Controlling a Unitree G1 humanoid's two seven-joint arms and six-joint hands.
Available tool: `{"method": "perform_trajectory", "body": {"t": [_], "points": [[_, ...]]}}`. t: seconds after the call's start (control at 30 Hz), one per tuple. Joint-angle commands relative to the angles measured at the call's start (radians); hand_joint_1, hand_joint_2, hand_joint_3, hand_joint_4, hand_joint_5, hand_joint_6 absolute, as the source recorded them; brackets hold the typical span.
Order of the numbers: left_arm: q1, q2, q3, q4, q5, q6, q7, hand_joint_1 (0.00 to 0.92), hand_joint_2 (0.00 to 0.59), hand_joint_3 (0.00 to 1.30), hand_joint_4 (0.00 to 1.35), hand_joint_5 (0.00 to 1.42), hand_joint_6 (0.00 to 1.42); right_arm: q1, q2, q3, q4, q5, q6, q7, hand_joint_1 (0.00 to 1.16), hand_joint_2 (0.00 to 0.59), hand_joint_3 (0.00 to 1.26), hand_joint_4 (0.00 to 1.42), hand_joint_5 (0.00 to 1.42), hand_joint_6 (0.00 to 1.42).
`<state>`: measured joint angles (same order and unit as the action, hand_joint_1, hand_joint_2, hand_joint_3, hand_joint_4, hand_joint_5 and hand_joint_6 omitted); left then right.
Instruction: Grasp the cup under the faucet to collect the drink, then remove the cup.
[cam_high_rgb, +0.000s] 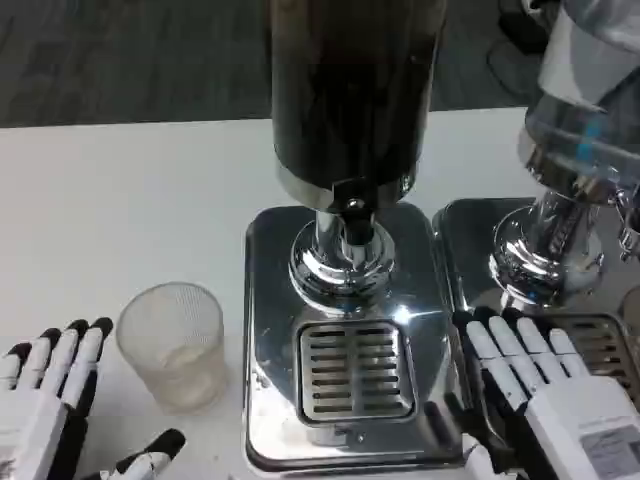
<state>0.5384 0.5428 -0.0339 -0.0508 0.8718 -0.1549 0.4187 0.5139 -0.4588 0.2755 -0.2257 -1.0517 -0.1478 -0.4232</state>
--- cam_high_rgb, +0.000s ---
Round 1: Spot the clear ribbed glass cup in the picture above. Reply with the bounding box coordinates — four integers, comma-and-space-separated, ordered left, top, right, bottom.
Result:
115, 281, 228, 416

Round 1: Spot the steel drip tray grid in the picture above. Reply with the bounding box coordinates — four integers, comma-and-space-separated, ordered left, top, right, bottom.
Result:
297, 321, 419, 421
552, 313, 640, 396

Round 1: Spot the drink dispenser with clear tank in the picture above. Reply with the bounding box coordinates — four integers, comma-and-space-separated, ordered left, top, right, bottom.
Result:
432, 0, 640, 401

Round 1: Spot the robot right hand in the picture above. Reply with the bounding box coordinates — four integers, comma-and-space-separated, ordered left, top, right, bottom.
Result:
451, 305, 640, 480

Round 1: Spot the chrome dispenser tap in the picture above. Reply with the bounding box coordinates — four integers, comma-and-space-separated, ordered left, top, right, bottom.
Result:
614, 187, 640, 263

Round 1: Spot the black dispenser tap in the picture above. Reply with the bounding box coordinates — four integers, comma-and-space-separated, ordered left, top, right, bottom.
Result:
331, 179, 377, 254

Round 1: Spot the drink dispenser with dark tank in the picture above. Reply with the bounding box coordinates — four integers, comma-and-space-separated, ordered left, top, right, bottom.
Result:
243, 0, 466, 475

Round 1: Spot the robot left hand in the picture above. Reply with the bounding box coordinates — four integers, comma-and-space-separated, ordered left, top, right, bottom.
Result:
0, 316, 187, 480

